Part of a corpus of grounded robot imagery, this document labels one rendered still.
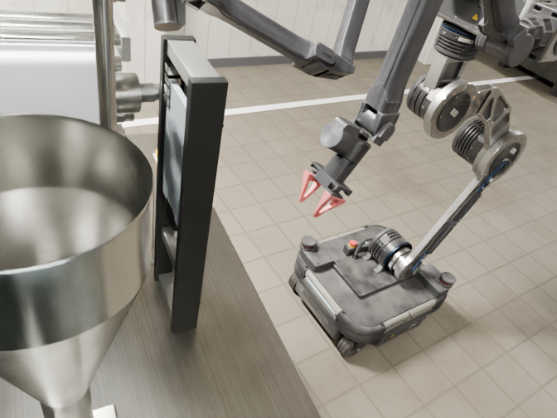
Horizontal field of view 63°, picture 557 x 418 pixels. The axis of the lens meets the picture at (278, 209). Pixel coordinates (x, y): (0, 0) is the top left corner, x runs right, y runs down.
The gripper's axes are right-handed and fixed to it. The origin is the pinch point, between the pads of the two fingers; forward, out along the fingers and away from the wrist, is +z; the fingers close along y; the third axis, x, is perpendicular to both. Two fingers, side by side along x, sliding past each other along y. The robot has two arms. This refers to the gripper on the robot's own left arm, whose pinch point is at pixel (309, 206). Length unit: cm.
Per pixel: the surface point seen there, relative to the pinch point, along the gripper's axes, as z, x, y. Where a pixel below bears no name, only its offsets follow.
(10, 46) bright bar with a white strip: -6, -68, -3
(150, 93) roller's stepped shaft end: -7.4, -46.5, -5.9
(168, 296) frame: 28.3, -24.8, 3.1
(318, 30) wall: -55, 244, -293
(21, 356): -5, -74, 43
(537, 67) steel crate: -177, 485, -203
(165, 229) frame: 15.7, -30.8, -2.5
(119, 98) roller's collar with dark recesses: -5, -51, -5
